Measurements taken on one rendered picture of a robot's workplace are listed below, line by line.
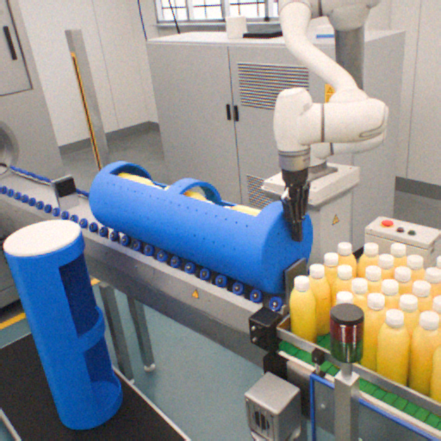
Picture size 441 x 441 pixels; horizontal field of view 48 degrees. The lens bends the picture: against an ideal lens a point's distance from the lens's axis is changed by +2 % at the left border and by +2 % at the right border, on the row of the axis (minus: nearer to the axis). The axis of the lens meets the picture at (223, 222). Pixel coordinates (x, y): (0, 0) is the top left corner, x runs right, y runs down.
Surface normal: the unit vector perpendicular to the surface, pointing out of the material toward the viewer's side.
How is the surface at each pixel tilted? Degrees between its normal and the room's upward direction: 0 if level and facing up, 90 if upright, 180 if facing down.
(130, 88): 90
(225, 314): 71
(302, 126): 87
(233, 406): 0
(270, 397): 0
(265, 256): 90
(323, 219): 90
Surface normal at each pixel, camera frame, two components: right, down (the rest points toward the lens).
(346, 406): -0.67, 0.39
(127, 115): 0.66, 0.27
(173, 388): -0.10, -0.89
